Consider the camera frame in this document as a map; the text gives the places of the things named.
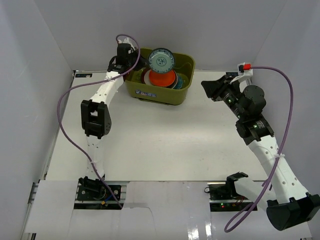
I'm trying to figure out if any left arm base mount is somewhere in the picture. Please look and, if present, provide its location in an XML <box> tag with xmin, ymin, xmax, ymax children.
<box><xmin>73</xmin><ymin>176</ymin><xmax>124</xmax><ymax>210</ymax></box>

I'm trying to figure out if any teal scalloped plate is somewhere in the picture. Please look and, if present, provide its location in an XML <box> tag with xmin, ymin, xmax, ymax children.
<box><xmin>172</xmin><ymin>73</ymin><xmax>189</xmax><ymax>90</ymax></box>

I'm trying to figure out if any orange plastic plate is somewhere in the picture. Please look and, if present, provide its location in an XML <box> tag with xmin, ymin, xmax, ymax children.
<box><xmin>149</xmin><ymin>70</ymin><xmax>176</xmax><ymax>87</ymax></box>

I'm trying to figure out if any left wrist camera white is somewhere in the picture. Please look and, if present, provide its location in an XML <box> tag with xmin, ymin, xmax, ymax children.
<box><xmin>117</xmin><ymin>37</ymin><xmax>138</xmax><ymax>50</ymax></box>

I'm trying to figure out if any blue patterned small plate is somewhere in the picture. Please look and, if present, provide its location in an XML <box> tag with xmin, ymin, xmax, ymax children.
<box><xmin>147</xmin><ymin>48</ymin><xmax>176</xmax><ymax>74</ymax></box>

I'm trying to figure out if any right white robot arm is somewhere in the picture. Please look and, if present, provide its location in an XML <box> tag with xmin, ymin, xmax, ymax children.
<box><xmin>201</xmin><ymin>75</ymin><xmax>320</xmax><ymax>231</ymax></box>

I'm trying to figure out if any olive green plastic bin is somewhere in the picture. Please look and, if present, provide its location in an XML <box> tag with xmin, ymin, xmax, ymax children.
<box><xmin>125</xmin><ymin>48</ymin><xmax>195</xmax><ymax>106</ymax></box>

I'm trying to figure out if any cream plate with small flowers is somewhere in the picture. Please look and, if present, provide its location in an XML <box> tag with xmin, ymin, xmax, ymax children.
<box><xmin>141</xmin><ymin>75</ymin><xmax>178</xmax><ymax>89</ymax></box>

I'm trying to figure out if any dark red rimmed plate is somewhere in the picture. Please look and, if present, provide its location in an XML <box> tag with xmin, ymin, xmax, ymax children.
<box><xmin>141</xmin><ymin>69</ymin><xmax>178</xmax><ymax>89</ymax></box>

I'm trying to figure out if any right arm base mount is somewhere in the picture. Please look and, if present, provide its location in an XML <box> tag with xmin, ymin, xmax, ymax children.
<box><xmin>203</xmin><ymin>181</ymin><xmax>253</xmax><ymax>213</ymax></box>

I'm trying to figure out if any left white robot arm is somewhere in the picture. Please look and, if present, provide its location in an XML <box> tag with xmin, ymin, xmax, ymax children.
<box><xmin>80</xmin><ymin>42</ymin><xmax>145</xmax><ymax>178</ymax></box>

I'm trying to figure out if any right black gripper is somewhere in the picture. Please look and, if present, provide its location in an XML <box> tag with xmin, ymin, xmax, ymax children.
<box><xmin>200</xmin><ymin>75</ymin><xmax>246</xmax><ymax>120</ymax></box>

